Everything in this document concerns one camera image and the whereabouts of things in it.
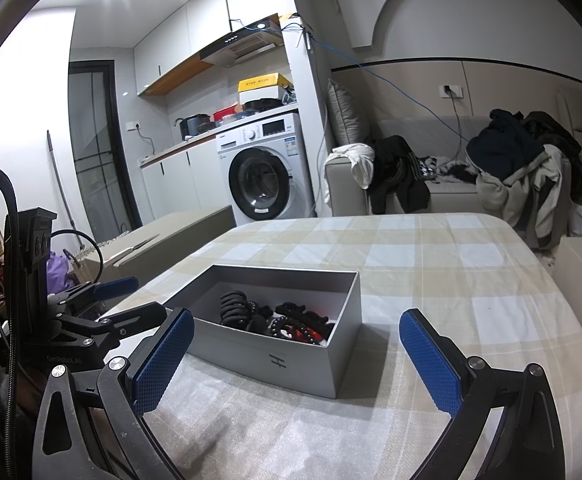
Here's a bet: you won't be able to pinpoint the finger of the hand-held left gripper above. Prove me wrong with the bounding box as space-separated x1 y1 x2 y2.
54 301 168 356
58 276 139 312

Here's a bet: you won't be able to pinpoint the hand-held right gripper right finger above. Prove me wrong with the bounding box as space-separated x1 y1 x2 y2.
399 308 579 480

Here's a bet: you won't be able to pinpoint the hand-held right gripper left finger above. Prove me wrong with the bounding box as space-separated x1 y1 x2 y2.
31 307 197 480

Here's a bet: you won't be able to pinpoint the black bow hair clip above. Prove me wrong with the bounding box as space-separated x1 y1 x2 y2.
245 300 278 335

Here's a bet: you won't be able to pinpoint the grey cardboard box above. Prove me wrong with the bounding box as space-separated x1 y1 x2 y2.
162 264 362 400

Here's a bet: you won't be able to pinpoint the purple bag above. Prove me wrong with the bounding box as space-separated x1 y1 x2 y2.
46 252 73 294

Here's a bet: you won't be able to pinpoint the black claw hair clip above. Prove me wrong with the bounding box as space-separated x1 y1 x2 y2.
217 290 253 331

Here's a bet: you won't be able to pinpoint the large brown cardboard box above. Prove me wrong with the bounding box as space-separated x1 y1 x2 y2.
71 204 237 291

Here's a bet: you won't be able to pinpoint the white kitchen counter cabinet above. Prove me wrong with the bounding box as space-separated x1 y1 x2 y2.
140 132 232 227

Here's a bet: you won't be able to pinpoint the dark glass door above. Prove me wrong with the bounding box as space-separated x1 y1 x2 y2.
68 60 142 241

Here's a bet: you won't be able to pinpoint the red flower hair clip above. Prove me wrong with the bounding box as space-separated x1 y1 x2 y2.
291 326 324 345

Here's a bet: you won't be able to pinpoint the beige sofa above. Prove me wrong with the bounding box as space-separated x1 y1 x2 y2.
325 112 582 218

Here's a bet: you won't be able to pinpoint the black cooking pot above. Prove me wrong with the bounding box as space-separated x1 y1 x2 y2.
173 114 213 140

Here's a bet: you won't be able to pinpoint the black white patterned cloth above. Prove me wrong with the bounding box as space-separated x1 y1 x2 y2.
418 156 479 183

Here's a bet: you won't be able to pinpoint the black striped garment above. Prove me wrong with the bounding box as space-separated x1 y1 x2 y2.
368 136 431 215

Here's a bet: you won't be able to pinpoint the white garment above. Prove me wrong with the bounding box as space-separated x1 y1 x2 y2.
333 143 376 188

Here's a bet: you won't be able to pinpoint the white washing machine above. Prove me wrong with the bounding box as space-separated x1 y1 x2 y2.
216 112 317 226

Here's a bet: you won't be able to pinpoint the dark navy jacket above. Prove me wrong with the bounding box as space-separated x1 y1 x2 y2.
467 109 546 181

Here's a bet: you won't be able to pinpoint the black pan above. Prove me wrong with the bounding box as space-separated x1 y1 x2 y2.
243 98 286 112

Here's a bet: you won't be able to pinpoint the white flat box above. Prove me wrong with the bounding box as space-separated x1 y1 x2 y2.
238 86 288 103

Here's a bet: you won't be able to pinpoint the yellow box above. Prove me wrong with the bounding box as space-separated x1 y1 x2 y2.
237 73 294 92

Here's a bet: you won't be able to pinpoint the grey pillow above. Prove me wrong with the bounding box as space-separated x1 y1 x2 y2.
326 79 369 148

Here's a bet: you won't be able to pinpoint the black jacket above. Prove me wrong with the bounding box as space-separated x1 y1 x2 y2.
521 111 582 161

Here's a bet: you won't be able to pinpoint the range hood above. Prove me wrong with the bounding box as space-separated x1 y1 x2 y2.
201 17 284 67

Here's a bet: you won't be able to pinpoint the thin black cable loop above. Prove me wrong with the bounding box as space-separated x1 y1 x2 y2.
51 229 104 283

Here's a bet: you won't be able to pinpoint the mop handle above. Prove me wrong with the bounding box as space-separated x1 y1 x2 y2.
47 130 84 251

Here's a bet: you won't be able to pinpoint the thin black charger cable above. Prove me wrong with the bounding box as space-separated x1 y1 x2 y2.
448 91 464 163

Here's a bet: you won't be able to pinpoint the white wall cabinets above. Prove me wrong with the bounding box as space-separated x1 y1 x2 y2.
134 0 284 97

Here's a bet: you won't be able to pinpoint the blue cable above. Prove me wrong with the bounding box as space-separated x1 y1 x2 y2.
283 22 466 142

